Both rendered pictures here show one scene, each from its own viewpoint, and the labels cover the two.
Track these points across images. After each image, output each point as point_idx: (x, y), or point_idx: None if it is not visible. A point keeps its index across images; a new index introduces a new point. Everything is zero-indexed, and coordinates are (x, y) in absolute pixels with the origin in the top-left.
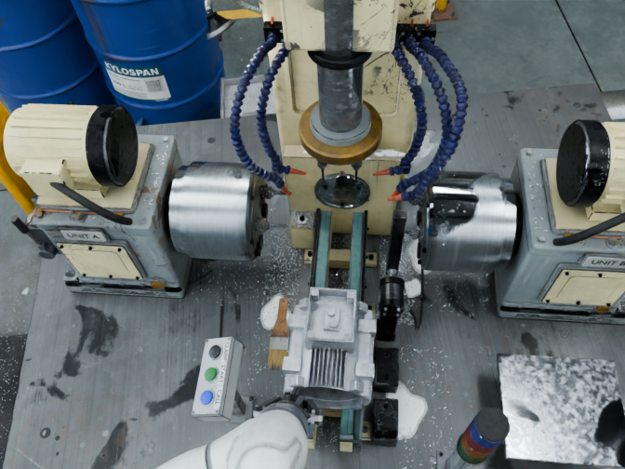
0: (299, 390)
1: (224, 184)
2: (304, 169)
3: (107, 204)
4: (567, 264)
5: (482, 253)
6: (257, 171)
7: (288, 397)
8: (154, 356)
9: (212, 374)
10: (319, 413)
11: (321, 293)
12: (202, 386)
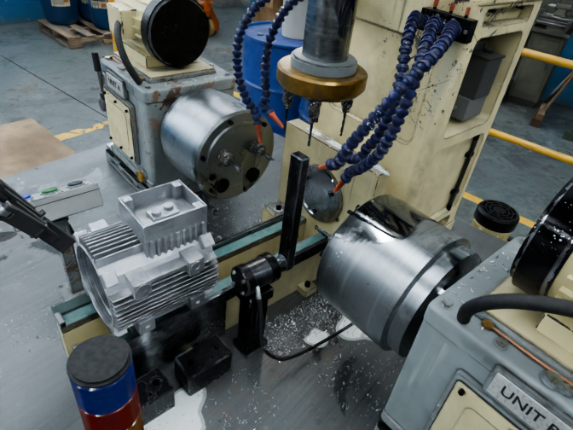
0: (63, 231)
1: (222, 103)
2: (298, 147)
3: (142, 70)
4: (468, 377)
5: (374, 292)
6: (240, 89)
7: (35, 212)
8: (88, 219)
9: (48, 189)
10: (3, 203)
11: (183, 194)
12: (35, 194)
